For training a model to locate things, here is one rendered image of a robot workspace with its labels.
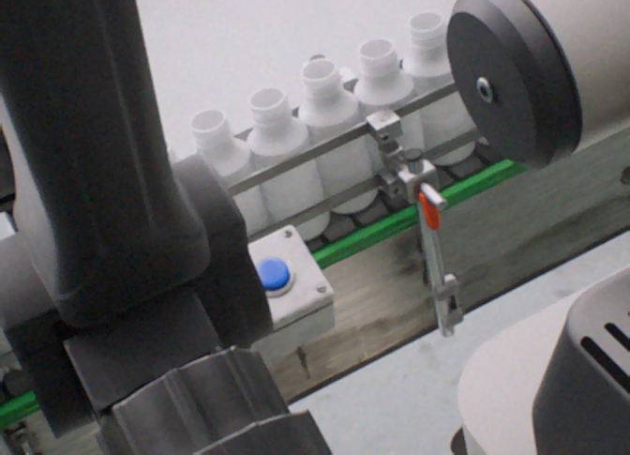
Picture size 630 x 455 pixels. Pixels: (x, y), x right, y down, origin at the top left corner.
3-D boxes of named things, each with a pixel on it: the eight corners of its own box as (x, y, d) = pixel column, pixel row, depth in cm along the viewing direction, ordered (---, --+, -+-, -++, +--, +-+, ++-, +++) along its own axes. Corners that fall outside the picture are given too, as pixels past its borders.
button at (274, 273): (279, 257, 106) (278, 250, 105) (296, 284, 104) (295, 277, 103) (249, 272, 105) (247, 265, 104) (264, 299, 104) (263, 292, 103)
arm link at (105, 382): (112, 447, 45) (243, 383, 47) (5, 220, 48) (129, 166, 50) (130, 493, 54) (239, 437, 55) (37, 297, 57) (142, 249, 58)
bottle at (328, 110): (362, 222, 124) (331, 92, 113) (311, 211, 127) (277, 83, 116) (388, 185, 128) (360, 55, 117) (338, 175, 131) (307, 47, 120)
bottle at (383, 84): (442, 179, 127) (418, 47, 116) (393, 204, 125) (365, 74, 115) (411, 152, 131) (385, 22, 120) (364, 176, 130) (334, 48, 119)
